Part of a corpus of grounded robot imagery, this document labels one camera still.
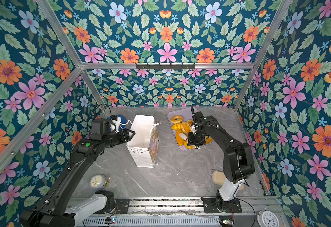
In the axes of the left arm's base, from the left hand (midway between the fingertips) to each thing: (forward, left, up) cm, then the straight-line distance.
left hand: (133, 130), depth 72 cm
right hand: (0, -31, -17) cm, 35 cm away
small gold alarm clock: (-17, +23, -23) cm, 37 cm away
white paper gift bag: (-9, -6, -1) cm, 11 cm away
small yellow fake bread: (+19, -23, -24) cm, 39 cm away
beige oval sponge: (-20, -46, -24) cm, 55 cm away
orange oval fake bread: (+7, -26, -21) cm, 34 cm away
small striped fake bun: (+4, -29, -23) cm, 37 cm away
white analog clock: (-40, -64, -23) cm, 79 cm away
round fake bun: (-13, -35, +9) cm, 39 cm away
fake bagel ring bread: (+25, -24, -24) cm, 42 cm away
